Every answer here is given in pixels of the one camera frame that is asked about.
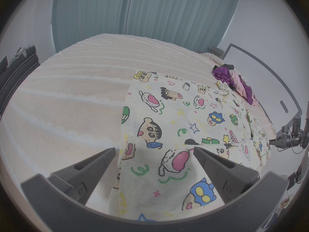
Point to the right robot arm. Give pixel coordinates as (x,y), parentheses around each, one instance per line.
(303,141)

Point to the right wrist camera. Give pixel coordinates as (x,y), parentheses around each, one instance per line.
(284,130)

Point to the bed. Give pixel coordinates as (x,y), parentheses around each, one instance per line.
(60,93)

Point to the pile of clothes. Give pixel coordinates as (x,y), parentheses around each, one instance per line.
(241,88)

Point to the blue-green curtain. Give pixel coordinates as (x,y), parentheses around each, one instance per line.
(144,8)

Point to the white printed pyjama top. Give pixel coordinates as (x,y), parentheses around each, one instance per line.
(169,129)

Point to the pale pink pillow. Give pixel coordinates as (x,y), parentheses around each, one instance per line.
(212,57)

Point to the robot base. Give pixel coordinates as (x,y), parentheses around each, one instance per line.
(270,222)

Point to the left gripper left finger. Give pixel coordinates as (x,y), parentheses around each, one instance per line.
(82,177)

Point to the black chest of drawers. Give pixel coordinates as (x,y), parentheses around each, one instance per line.
(14,74)

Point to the small heap of clothes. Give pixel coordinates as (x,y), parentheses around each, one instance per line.
(20,53)

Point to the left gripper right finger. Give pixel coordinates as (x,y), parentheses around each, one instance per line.
(227,177)

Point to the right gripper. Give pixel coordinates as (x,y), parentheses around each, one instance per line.
(284,142)

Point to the grey bedside table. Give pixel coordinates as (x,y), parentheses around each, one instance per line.
(214,50)

